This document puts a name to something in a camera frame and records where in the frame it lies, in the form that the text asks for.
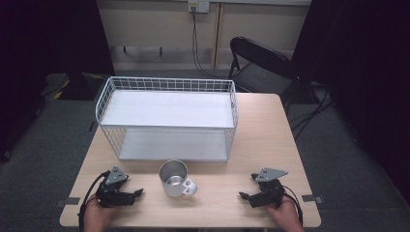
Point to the white wall outlet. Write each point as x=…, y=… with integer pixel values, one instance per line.
x=199, y=6

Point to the black stand base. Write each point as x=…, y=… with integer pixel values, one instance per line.
x=75, y=85

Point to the dark curtain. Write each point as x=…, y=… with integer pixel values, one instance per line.
x=364, y=80

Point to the black folding chair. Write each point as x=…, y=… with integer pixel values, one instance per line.
x=261, y=72

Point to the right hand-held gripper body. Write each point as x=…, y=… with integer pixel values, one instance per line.
x=269, y=193

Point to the person's right hand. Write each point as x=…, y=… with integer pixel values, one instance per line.
x=286, y=216

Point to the grey tape strip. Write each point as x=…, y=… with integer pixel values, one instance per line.
x=69, y=201
x=312, y=198

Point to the person's left hand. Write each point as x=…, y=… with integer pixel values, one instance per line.
x=96, y=214

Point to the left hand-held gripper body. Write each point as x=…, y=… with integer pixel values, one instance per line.
x=112, y=193

